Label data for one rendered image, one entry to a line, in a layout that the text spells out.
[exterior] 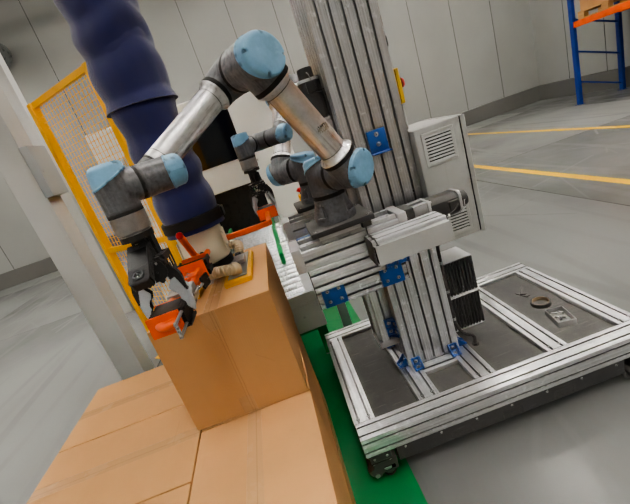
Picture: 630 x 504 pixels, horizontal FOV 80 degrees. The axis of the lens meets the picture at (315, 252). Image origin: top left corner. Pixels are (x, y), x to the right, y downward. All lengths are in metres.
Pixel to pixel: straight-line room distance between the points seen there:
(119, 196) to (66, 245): 1.92
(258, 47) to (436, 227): 0.74
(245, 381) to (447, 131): 1.15
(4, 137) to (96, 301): 1.07
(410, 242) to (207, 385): 0.82
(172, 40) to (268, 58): 10.07
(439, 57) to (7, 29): 10.53
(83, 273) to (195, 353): 1.60
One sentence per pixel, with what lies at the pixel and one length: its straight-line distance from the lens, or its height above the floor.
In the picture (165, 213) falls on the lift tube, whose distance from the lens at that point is 1.40.
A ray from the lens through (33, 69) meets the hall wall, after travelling 11.98.
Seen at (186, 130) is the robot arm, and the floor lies 1.45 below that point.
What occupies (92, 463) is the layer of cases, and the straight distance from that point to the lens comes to 1.69.
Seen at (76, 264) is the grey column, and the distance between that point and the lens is 2.79.
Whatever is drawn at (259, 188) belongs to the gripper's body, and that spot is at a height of 1.19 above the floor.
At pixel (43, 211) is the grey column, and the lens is 2.78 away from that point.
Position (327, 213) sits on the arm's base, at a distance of 1.29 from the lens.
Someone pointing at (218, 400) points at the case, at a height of 0.63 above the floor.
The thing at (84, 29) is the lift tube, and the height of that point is 1.83.
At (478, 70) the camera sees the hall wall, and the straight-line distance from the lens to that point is 12.37.
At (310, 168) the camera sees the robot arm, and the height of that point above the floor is 1.24.
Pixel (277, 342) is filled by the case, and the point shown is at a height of 0.76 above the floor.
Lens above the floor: 1.36
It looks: 18 degrees down
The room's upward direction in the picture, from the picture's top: 19 degrees counter-clockwise
